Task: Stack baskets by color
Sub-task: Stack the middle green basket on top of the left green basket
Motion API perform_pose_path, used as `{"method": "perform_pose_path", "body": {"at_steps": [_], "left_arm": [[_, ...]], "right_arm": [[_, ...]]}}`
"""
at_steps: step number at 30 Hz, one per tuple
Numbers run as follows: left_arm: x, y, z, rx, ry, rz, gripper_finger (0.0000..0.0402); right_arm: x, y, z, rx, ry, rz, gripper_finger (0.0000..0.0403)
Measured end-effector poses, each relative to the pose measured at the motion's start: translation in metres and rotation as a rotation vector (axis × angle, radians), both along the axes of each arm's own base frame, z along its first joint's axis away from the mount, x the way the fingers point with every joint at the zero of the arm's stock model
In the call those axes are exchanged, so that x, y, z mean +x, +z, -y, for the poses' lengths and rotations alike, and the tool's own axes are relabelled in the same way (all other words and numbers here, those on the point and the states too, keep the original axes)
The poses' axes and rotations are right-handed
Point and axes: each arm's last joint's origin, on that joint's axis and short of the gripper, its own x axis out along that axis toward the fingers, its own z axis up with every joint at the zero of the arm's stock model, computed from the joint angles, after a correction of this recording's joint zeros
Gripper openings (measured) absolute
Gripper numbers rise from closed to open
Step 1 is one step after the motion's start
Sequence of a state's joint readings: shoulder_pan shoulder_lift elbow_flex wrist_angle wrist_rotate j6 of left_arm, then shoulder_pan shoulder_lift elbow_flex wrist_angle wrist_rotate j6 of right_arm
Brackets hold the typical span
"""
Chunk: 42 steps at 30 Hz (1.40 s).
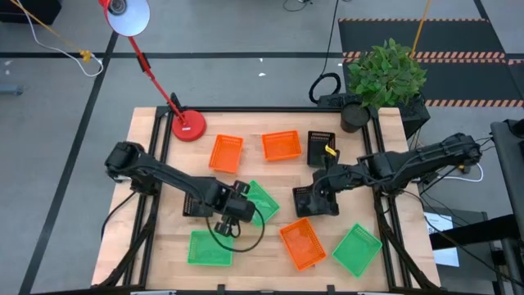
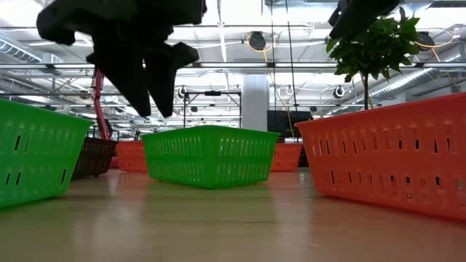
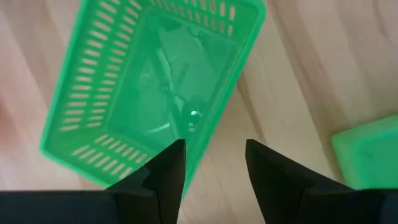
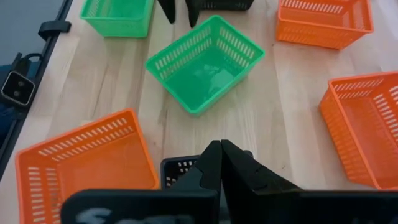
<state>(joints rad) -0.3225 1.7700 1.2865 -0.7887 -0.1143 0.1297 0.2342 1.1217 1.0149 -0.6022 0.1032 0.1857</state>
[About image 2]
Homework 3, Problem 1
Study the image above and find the orange plastic basket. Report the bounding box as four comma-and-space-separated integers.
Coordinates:
293, 92, 466, 222
269, 143, 304, 173
116, 140, 149, 174

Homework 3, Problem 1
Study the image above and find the black hanging cable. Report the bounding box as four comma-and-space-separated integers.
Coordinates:
285, 0, 299, 112

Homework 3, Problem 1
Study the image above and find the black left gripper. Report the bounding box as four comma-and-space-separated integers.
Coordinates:
35, 0, 208, 118

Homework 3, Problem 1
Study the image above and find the red desk lamp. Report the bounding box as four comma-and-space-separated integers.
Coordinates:
90, 67, 121, 170

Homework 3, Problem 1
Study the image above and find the black cabinet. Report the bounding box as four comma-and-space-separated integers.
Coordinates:
266, 110, 314, 139

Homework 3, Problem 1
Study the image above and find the potted green plant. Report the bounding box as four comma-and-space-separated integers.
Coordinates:
325, 7, 422, 111

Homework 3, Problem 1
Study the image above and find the black ceiling cable reel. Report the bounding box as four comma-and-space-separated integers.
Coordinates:
248, 31, 267, 52
414, 31, 435, 52

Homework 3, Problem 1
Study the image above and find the green plastic basket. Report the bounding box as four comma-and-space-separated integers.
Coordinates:
141, 124, 280, 190
0, 98, 95, 209

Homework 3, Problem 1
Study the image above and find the black metal frame rig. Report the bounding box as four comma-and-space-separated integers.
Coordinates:
183, 90, 242, 129

